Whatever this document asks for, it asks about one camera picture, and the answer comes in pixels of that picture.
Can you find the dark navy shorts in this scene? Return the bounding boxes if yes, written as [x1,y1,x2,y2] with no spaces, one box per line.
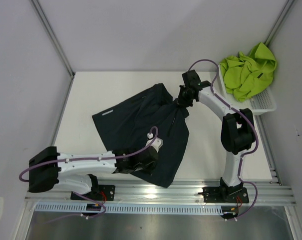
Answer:
[92,83,189,188]

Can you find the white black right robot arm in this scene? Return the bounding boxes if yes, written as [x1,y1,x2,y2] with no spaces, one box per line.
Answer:
[177,70,257,203]

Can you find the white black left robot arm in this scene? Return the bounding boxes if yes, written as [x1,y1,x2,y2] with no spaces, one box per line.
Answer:
[27,145,160,200]

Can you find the lime green shorts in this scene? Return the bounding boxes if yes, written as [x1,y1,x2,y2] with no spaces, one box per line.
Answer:
[219,42,277,102]

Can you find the white plastic basket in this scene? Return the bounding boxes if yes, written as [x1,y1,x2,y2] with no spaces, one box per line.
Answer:
[218,65,277,116]

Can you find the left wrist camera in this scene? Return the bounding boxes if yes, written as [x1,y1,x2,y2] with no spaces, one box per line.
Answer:
[145,133,163,152]

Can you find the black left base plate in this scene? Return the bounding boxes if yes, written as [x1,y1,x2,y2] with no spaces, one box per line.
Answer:
[82,184,115,201]

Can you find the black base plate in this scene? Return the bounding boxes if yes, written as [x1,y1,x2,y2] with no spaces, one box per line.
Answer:
[82,184,115,201]
[198,186,249,204]

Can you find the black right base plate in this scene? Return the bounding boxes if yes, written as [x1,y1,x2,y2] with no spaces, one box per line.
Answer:
[198,186,249,204]

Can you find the white slotted cable duct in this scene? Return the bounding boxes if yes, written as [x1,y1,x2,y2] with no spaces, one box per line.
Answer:
[34,202,223,216]

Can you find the aluminium mounting rail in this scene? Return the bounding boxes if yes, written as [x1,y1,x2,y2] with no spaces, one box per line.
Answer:
[24,177,297,207]

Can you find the right aluminium frame post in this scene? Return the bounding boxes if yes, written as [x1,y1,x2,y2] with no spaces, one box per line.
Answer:
[264,0,297,47]

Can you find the aluminium frame post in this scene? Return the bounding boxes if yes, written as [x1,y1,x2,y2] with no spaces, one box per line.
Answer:
[29,0,75,77]
[264,0,297,47]

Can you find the left aluminium frame post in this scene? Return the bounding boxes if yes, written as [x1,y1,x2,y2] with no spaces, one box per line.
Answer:
[29,0,75,77]

